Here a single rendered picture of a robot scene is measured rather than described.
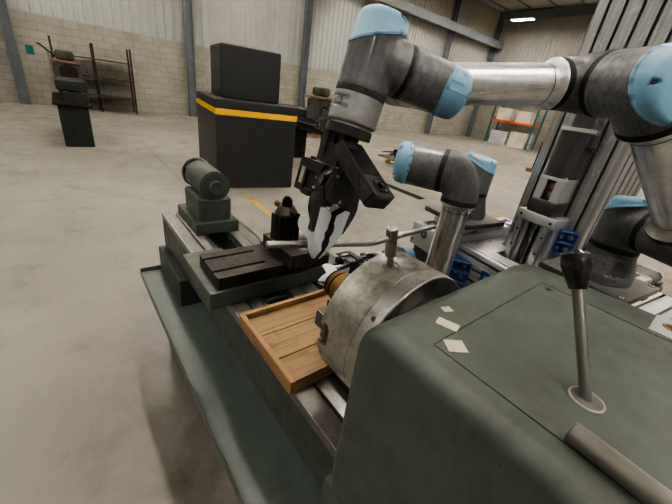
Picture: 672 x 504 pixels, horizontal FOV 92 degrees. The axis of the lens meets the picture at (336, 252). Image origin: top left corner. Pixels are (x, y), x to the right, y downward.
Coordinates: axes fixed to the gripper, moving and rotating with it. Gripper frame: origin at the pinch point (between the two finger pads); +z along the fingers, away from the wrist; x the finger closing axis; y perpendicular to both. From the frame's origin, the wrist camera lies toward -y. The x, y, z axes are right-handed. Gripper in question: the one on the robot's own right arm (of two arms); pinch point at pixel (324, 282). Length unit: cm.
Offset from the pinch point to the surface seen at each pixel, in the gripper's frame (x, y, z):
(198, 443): -108, 47, 22
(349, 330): 5.4, -22.9, 11.1
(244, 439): -54, 5, 19
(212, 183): 2, 86, 0
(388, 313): 11.0, -27.5, 7.1
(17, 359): -108, 144, 89
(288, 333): -19.8, 6.5, 5.3
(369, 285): 12.4, -20.6, 5.7
